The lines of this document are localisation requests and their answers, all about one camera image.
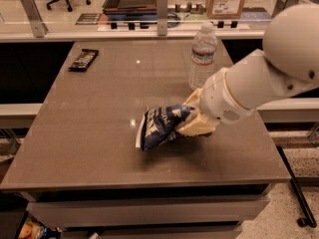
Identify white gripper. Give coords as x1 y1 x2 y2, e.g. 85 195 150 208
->
174 68 254 136

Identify blue chip bag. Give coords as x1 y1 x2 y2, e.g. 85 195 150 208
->
136 105 193 151

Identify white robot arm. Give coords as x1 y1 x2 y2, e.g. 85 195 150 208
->
175 4 319 136

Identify black rxbar chocolate bar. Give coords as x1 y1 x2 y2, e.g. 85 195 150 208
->
69 49 99 72

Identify clear plastic water bottle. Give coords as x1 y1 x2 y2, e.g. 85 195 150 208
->
188 22 218 91

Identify grey table drawer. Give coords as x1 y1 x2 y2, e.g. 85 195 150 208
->
27 195 270 228

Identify cardboard box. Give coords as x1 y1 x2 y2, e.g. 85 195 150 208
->
205 0 245 19

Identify black floor bar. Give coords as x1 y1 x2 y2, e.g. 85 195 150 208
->
277 146 318 228

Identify colourful snack bin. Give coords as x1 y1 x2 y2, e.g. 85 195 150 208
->
17 214 62 239

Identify middle metal glass bracket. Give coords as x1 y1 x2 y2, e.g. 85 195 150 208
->
157 0 167 36

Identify left metal glass bracket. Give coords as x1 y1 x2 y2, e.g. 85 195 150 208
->
20 0 48 38

